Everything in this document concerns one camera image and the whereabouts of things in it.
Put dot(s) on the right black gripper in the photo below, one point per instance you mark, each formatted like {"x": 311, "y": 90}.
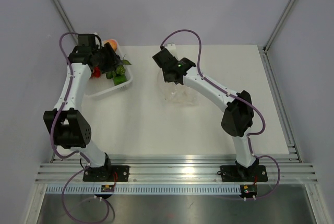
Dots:
{"x": 164, "y": 76}

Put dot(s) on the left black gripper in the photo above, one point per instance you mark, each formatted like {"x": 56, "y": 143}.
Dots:
{"x": 112, "y": 60}

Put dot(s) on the red cherry bunch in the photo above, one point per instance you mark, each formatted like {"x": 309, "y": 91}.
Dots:
{"x": 96, "y": 73}

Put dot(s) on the clear zip top bag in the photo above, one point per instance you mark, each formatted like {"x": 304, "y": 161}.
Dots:
{"x": 176, "y": 94}

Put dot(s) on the white plastic basket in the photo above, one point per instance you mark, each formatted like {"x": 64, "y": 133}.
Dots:
{"x": 114, "y": 85}

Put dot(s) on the dark grape bunch with leaves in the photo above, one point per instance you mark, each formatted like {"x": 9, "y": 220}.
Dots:
{"x": 118, "y": 70}

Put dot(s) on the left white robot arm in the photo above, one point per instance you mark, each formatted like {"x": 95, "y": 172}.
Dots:
{"x": 70, "y": 133}

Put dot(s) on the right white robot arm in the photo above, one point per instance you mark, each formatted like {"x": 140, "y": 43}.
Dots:
{"x": 236, "y": 107}

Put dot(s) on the orange peach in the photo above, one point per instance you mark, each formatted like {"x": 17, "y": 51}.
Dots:
{"x": 112, "y": 43}

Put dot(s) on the green pepper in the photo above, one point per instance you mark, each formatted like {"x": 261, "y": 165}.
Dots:
{"x": 119, "y": 79}

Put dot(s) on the left small circuit board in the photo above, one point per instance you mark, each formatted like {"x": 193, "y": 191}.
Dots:
{"x": 107, "y": 188}

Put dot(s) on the small circuit board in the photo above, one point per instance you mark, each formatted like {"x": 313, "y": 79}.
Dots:
{"x": 107, "y": 188}
{"x": 248, "y": 191}

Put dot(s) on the right small circuit board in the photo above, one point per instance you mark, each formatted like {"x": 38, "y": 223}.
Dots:
{"x": 248, "y": 191}

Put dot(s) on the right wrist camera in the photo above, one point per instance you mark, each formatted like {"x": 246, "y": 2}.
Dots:
{"x": 171, "y": 47}

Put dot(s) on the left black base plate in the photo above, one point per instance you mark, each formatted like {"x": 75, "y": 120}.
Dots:
{"x": 117, "y": 173}

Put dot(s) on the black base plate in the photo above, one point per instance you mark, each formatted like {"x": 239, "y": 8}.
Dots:
{"x": 117, "y": 173}
{"x": 232, "y": 173}

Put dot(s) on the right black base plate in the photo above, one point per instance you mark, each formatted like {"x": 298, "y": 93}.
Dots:
{"x": 232, "y": 173}

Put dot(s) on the white slotted cable duct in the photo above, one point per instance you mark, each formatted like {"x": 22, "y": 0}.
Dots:
{"x": 123, "y": 189}

